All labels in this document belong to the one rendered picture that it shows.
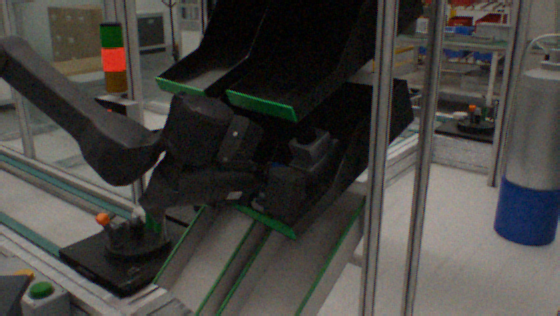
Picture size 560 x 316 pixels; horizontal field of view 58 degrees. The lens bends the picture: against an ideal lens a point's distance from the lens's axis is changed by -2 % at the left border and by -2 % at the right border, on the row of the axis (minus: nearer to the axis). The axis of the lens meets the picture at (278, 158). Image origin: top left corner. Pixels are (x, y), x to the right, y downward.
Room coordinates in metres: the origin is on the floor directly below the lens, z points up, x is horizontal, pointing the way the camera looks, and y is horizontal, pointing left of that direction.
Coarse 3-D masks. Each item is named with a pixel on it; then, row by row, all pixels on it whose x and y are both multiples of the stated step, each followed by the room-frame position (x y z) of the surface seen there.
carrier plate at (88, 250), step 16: (176, 224) 1.06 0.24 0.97; (80, 240) 0.98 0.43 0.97; (96, 240) 0.98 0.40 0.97; (176, 240) 0.98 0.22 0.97; (64, 256) 0.92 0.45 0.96; (80, 256) 0.91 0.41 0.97; (96, 256) 0.91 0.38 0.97; (160, 256) 0.91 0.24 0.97; (96, 272) 0.85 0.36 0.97; (112, 272) 0.85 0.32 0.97; (144, 272) 0.85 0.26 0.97; (112, 288) 0.82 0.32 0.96; (128, 288) 0.80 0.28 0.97
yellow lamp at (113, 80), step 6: (108, 72) 1.15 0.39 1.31; (114, 72) 1.15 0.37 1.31; (120, 72) 1.15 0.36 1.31; (108, 78) 1.15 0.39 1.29; (114, 78) 1.14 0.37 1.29; (120, 78) 1.15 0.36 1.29; (126, 78) 1.17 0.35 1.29; (108, 84) 1.15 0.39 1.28; (114, 84) 1.14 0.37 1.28; (120, 84) 1.15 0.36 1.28; (126, 84) 1.16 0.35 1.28; (108, 90) 1.15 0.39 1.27; (114, 90) 1.14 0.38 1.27; (120, 90) 1.15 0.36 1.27; (126, 90) 1.16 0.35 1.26
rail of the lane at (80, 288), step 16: (0, 224) 1.07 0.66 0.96; (0, 240) 0.99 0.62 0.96; (16, 240) 0.99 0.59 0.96; (0, 256) 0.99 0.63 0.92; (32, 256) 0.94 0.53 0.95; (48, 256) 0.93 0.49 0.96; (48, 272) 0.87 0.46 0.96; (64, 272) 0.87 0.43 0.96; (80, 272) 0.86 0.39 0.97; (64, 288) 0.81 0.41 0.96; (80, 288) 0.81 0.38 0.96; (96, 288) 0.81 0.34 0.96; (80, 304) 0.78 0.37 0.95; (96, 304) 0.76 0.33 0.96; (112, 304) 0.76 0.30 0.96
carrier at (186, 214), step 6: (168, 210) 1.13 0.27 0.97; (174, 210) 1.13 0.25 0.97; (180, 210) 1.13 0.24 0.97; (186, 210) 1.13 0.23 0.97; (192, 210) 1.13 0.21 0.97; (198, 210) 1.11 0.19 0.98; (168, 216) 1.10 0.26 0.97; (174, 216) 1.10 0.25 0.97; (180, 216) 1.10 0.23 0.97; (186, 216) 1.10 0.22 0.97; (192, 216) 1.10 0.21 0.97; (174, 222) 1.09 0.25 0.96; (180, 222) 1.08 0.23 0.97; (186, 222) 1.07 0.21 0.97
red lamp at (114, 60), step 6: (120, 48) 1.16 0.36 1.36; (102, 54) 1.16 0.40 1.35; (108, 54) 1.14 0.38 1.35; (114, 54) 1.15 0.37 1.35; (120, 54) 1.15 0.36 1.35; (108, 60) 1.14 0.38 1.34; (114, 60) 1.15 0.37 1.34; (120, 60) 1.15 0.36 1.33; (108, 66) 1.14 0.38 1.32; (114, 66) 1.15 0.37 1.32; (120, 66) 1.15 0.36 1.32
